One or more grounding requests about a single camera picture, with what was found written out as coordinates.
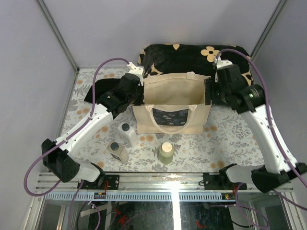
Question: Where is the beige canvas tote bag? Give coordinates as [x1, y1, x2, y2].
[133, 72, 211, 135]

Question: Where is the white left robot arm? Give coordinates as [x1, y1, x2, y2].
[42, 72, 144, 189]

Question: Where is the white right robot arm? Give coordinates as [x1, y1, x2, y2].
[205, 60, 307, 193]

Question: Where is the black floral plush pillow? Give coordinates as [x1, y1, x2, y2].
[138, 44, 250, 78]

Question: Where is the white bottle black cap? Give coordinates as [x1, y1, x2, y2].
[118, 122, 138, 147]

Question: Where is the floral table cloth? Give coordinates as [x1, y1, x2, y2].
[54, 68, 264, 173]

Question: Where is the clear beige bottle black cap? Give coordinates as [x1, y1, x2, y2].
[107, 141, 129, 164]

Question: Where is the green bottle cream cap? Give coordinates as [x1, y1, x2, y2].
[158, 142, 175, 165]

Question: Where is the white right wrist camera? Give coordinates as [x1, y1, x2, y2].
[213, 56, 233, 70]

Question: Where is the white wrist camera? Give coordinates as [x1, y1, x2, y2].
[127, 62, 144, 86]
[213, 56, 233, 70]

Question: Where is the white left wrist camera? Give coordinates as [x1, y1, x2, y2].
[127, 62, 144, 86]

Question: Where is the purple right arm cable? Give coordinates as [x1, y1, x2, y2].
[214, 48, 307, 228]

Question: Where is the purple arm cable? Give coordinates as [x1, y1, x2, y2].
[214, 48, 307, 228]
[24, 57, 131, 230]

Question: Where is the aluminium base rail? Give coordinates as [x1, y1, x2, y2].
[35, 171, 295, 202]

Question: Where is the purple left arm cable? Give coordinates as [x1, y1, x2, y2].
[24, 57, 131, 230]

